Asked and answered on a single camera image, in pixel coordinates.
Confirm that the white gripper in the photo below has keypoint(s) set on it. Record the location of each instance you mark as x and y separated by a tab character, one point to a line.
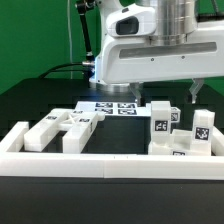
130	60

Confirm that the white chair seat part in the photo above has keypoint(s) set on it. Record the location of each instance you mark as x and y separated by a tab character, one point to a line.
182	143

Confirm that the white U-shaped fence frame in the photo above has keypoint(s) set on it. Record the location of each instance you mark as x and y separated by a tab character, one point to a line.
15	162

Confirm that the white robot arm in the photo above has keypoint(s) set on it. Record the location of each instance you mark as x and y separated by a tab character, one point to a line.
157	40

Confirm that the white chair back frame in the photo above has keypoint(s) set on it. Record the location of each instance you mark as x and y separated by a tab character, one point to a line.
77	127

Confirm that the black jointed camera mount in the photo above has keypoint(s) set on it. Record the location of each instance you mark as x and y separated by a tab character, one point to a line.
83	6

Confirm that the white tag sheet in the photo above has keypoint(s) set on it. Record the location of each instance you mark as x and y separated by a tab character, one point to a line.
115	108

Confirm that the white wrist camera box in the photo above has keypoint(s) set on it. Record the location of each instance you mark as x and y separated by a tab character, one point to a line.
132	20

